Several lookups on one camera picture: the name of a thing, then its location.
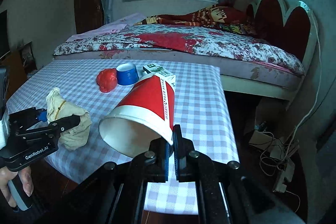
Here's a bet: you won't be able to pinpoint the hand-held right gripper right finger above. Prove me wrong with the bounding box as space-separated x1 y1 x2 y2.
172 124 248 224

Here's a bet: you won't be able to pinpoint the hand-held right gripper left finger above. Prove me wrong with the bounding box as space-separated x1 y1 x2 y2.
103 137 170 224

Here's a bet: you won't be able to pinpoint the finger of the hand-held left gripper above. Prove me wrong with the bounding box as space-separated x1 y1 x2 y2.
12 115 80 145
8 107 49 133

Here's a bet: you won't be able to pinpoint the pale yellow cloth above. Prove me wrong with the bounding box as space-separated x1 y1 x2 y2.
46 88 93 150

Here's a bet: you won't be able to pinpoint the red paper cup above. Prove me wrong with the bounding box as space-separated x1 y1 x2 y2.
98 72 176 159

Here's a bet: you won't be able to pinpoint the person's left hand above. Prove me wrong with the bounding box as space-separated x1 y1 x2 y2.
0 167 34 208

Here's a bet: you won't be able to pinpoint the wooden cabinet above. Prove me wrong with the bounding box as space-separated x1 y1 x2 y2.
0 42 37 93

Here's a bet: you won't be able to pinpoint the purple checkered tablecloth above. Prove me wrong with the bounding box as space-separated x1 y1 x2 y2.
6 59 240 215

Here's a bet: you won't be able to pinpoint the red plastic bag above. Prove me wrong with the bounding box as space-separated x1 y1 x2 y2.
96 68 118 93

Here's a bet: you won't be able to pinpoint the blue cup at back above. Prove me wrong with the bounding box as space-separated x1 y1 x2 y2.
116 63 139 85

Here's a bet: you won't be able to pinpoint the cardboard box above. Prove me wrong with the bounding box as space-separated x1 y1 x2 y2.
248 130 275 146

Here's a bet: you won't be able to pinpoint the green white small box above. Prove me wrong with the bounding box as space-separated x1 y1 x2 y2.
142 63 176 86

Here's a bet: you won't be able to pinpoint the pink cloth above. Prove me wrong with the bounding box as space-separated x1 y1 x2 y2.
64 13 147 43

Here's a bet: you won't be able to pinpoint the red floral quilt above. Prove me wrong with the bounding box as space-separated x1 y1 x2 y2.
54 24 305 75

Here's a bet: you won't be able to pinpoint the red printed blanket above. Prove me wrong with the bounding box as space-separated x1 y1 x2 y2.
135 4 263 35

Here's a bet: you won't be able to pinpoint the bed with red headboard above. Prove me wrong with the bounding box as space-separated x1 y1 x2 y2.
52 0 319 102

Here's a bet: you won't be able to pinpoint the tangled cables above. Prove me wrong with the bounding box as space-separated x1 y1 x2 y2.
248 122 301 211

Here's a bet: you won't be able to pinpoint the white cable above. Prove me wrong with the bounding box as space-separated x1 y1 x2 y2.
286 11 322 159

